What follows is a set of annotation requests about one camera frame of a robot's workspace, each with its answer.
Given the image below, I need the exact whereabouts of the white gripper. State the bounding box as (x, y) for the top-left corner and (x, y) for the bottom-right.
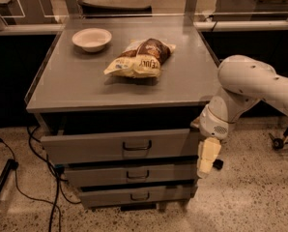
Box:
(190, 103), (235, 178)

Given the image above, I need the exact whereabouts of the grey top drawer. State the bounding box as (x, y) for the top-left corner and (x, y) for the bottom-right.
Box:
(42, 129), (199, 164)

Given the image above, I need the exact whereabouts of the grey drawer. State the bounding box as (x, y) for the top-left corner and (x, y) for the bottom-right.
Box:
(78, 183), (197, 209)
(66, 162), (196, 188)
(42, 129), (199, 164)

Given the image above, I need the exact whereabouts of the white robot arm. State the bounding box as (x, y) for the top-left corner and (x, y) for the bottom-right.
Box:
(190, 55), (288, 178)

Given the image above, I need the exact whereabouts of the grey middle drawer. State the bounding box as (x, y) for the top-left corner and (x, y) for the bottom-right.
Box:
(66, 162), (196, 188)

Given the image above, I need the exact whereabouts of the grey bottom drawer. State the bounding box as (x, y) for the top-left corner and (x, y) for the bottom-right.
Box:
(78, 183), (197, 209)

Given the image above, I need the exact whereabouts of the grey drawer cabinet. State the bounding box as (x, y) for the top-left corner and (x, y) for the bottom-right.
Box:
(24, 15), (239, 211)

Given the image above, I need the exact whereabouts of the black power plug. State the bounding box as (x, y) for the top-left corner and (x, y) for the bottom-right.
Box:
(213, 159), (223, 170)

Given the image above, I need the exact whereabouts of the wheeled cart base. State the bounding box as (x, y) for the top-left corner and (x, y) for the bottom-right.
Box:
(269, 127), (288, 151)

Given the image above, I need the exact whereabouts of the yellow brown chip bag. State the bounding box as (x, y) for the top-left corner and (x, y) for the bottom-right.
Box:
(103, 38), (176, 78)

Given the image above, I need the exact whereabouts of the white bowl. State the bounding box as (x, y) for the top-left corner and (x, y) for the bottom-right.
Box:
(72, 28), (112, 53)

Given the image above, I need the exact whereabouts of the black floor stand bar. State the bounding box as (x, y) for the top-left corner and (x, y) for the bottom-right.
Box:
(0, 159), (18, 193)

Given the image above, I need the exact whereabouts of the black floor cable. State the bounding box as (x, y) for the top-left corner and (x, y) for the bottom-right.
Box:
(0, 125), (82, 232)

